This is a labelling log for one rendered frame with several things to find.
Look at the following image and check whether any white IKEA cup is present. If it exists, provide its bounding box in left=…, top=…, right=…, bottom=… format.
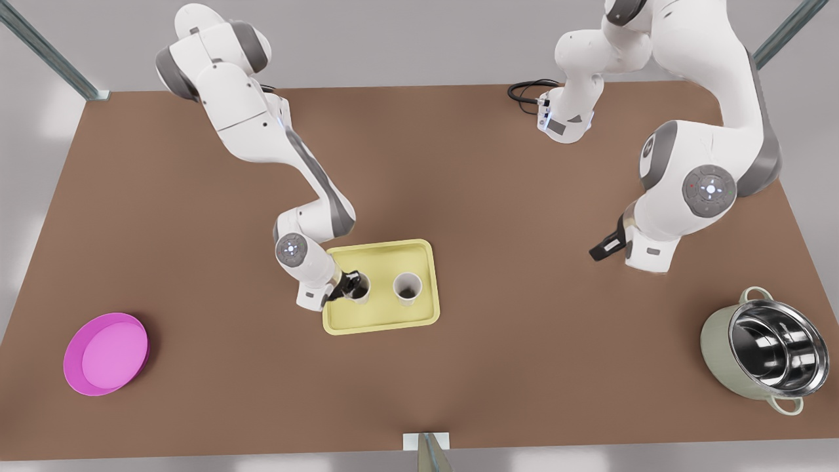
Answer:
left=345, top=272, right=372, bottom=305
left=393, top=272, right=423, bottom=307

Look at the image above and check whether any yellow rectangular tray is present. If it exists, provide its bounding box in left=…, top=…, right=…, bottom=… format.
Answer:
left=322, top=239, right=440, bottom=336

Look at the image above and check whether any pale green steel pot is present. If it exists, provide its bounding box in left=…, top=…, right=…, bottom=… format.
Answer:
left=700, top=286, right=830, bottom=416

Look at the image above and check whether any pink round bowl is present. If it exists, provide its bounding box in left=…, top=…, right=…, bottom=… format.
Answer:
left=63, top=313, right=151, bottom=397

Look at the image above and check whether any black cable loop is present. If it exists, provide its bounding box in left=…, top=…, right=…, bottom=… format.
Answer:
left=507, top=79, right=562, bottom=117

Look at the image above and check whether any silver frame post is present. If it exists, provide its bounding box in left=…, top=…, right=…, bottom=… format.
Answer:
left=402, top=432, right=452, bottom=472
left=752, top=0, right=830, bottom=69
left=0, top=0, right=111, bottom=101

